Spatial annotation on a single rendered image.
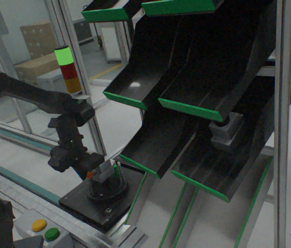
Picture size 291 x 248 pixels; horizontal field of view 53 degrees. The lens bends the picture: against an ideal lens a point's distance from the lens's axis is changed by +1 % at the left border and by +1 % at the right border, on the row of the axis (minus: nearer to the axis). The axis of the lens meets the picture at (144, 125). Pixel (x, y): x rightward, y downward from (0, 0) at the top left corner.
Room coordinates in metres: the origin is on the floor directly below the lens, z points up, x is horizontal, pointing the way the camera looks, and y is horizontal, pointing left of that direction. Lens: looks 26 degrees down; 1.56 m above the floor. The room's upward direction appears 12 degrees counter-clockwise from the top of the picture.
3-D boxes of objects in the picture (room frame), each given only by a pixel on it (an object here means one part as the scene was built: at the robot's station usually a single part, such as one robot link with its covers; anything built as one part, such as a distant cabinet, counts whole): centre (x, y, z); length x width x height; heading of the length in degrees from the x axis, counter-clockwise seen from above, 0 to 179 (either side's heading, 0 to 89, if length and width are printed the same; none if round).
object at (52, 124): (0.74, 0.21, 1.25); 0.09 x 0.06 x 0.07; 149
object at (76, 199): (0.79, 0.16, 0.96); 0.24 x 0.24 x 0.02; 46
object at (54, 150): (0.74, 0.21, 1.18); 0.19 x 0.06 x 0.08; 46
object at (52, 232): (0.65, 0.32, 0.96); 0.04 x 0.04 x 0.02
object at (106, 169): (0.80, 0.15, 1.06); 0.08 x 0.04 x 0.07; 136
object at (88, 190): (0.79, 0.16, 0.98); 0.14 x 0.14 x 0.02
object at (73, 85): (1.01, 0.21, 1.28); 0.05 x 0.05 x 0.05
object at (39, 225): (0.70, 0.37, 0.96); 0.04 x 0.04 x 0.02
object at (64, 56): (1.01, 0.21, 1.38); 0.05 x 0.05 x 0.05
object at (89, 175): (0.76, 0.19, 1.04); 0.04 x 0.02 x 0.08; 136
